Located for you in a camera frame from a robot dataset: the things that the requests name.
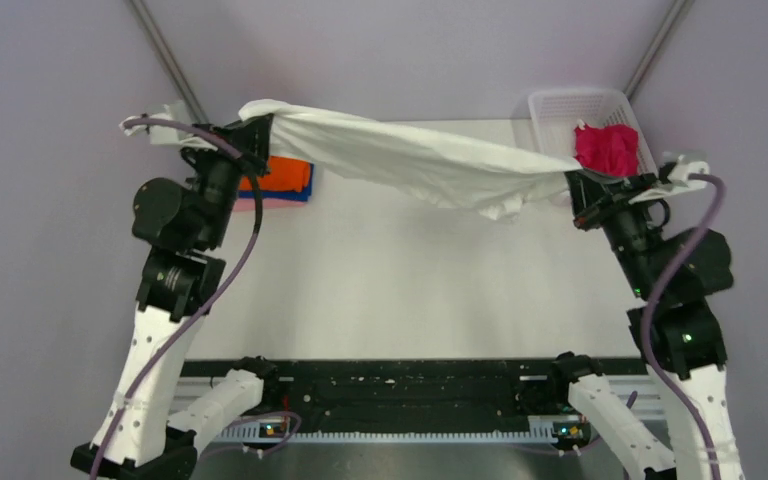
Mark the left metal frame post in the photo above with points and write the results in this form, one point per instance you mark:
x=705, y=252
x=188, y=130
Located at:
x=153, y=34

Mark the white slotted cable duct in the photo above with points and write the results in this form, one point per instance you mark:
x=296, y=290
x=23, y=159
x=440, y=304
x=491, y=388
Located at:
x=542, y=431

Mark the crumpled red t shirt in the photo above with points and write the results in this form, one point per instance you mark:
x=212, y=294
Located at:
x=610, y=150

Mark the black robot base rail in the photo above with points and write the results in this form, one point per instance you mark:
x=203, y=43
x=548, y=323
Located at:
x=500, y=396

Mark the right metal frame post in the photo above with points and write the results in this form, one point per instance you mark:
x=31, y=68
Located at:
x=672, y=19

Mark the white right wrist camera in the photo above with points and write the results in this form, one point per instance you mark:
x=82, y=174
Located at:
x=676, y=176

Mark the folded blue t shirt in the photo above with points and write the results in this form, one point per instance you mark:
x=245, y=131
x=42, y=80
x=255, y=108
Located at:
x=304, y=196

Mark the folded pink t shirt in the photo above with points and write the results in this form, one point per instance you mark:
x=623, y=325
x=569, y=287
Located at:
x=249, y=204

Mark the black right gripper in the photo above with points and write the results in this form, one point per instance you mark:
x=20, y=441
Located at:
x=592, y=198

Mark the white printed t shirt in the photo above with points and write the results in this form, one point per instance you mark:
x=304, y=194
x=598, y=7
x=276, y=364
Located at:
x=449, y=171

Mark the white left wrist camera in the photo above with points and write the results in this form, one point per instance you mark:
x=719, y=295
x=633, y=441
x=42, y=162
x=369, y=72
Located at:
x=161, y=134

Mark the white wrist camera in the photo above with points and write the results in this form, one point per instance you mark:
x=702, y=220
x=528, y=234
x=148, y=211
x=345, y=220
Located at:
x=676, y=176
x=161, y=134

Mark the metal frame post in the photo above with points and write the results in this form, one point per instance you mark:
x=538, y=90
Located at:
x=672, y=19
x=153, y=34

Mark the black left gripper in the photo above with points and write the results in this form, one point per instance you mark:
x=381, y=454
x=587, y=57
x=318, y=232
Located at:
x=249, y=138

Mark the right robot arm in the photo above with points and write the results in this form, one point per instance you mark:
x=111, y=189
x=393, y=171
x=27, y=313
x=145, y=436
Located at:
x=678, y=336

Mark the folded orange t shirt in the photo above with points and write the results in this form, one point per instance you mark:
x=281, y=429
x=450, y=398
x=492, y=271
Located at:
x=286, y=175

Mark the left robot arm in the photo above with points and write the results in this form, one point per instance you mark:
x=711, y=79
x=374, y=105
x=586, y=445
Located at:
x=141, y=437

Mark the white plastic laundry basket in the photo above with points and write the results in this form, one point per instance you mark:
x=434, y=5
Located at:
x=556, y=113

